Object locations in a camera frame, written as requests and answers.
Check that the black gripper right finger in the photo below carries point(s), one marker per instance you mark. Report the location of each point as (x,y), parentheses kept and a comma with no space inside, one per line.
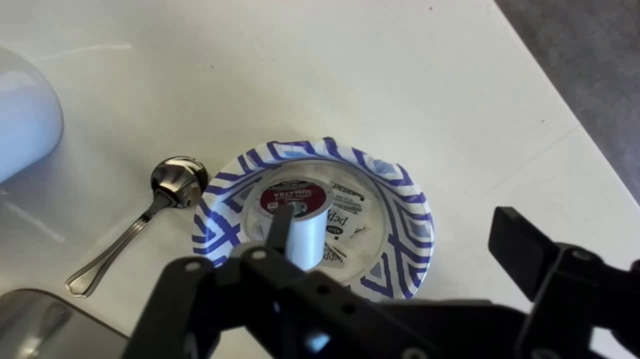
(527,250)

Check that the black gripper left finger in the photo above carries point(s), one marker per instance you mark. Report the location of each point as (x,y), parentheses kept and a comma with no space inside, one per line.
(281,230)

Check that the white coffee pod red lid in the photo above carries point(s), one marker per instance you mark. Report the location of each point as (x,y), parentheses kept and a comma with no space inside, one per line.
(310,222)

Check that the blue patterned paper bowl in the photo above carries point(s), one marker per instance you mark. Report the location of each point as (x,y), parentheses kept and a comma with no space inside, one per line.
(407,220)

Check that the silver metal spoon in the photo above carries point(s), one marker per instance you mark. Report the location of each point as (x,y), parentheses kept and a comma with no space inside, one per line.
(171,187)

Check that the stainless steel bin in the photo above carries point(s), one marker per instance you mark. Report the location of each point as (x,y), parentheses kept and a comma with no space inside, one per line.
(46,326)

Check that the white rounded container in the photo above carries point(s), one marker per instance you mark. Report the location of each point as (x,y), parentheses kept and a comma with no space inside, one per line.
(23,113)

